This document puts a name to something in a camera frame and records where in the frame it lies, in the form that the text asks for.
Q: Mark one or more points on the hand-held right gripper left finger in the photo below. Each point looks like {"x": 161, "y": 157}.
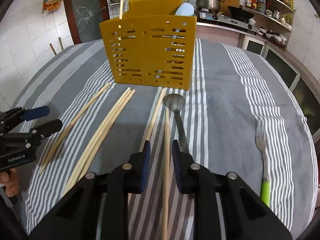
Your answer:
{"x": 145, "y": 162}

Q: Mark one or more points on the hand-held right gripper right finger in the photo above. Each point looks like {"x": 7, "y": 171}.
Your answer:
{"x": 176, "y": 162}

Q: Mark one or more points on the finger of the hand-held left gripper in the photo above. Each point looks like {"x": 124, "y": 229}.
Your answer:
{"x": 50, "y": 128}
{"x": 35, "y": 113}

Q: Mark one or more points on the wooden chopstick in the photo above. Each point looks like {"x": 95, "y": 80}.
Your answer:
{"x": 113, "y": 127}
{"x": 166, "y": 160}
{"x": 110, "y": 127}
{"x": 77, "y": 123}
{"x": 72, "y": 132}
{"x": 121, "y": 3}
{"x": 105, "y": 130}
{"x": 153, "y": 116}

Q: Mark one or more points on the steel spoon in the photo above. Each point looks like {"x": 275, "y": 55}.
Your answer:
{"x": 174, "y": 102}

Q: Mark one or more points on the yellow slotted utensil holder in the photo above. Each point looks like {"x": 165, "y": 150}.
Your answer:
{"x": 150, "y": 55}

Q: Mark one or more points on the person's left hand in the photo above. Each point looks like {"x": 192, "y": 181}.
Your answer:
{"x": 10, "y": 182}

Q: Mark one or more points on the bamboo stick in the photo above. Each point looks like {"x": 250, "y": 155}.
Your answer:
{"x": 60, "y": 44}
{"x": 53, "y": 49}

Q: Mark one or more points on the grey striped tablecloth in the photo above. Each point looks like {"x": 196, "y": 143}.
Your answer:
{"x": 225, "y": 105}

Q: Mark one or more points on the hanging plastic bag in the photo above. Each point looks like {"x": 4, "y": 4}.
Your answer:
{"x": 52, "y": 2}

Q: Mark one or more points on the brown framed glass door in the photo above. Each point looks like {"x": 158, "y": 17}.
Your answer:
{"x": 87, "y": 10}

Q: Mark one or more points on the metal utensil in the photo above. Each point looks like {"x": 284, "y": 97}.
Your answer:
{"x": 175, "y": 35}

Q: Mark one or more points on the steel gas stove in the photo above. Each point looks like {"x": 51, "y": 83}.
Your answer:
{"x": 225, "y": 20}

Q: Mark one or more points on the kitchen counter with cabinets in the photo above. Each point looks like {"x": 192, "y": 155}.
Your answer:
{"x": 282, "y": 55}

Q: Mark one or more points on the light blue spoon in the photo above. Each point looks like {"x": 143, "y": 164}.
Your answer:
{"x": 185, "y": 9}

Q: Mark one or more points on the black wok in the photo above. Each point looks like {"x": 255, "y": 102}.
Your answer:
{"x": 239, "y": 13}

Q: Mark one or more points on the steel cooking pot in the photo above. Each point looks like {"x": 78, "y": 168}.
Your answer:
{"x": 208, "y": 2}

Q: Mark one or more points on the brown sauce bottle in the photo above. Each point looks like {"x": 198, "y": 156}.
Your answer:
{"x": 248, "y": 0}

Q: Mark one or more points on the red label bottle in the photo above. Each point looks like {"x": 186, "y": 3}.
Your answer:
{"x": 254, "y": 2}

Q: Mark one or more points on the large clear plastic bottle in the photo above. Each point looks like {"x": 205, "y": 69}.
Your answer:
{"x": 261, "y": 5}

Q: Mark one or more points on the corner wall shelf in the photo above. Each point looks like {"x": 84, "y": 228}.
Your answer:
{"x": 272, "y": 11}

